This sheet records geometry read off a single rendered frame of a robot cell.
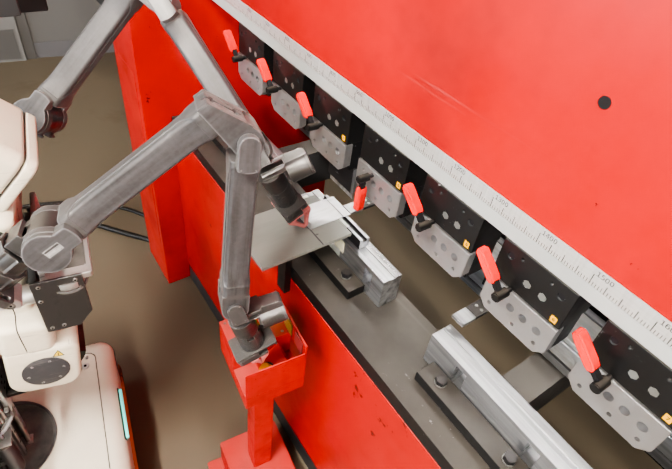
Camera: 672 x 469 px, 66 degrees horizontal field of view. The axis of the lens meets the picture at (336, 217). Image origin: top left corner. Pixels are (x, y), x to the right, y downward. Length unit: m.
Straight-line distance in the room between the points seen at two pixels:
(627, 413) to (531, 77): 0.53
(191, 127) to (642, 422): 0.83
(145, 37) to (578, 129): 1.45
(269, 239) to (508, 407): 0.66
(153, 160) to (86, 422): 1.17
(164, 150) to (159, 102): 1.10
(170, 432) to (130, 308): 0.63
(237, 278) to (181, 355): 1.28
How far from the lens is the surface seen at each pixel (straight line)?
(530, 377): 1.35
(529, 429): 1.17
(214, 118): 0.89
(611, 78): 0.76
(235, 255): 1.05
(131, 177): 0.94
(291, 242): 1.31
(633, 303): 0.84
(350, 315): 1.33
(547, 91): 0.81
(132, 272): 2.67
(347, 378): 1.40
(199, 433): 2.14
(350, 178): 1.29
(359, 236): 1.35
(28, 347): 1.42
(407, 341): 1.31
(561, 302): 0.91
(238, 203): 0.98
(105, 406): 1.93
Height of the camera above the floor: 1.91
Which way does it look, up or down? 41 degrees down
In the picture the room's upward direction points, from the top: 8 degrees clockwise
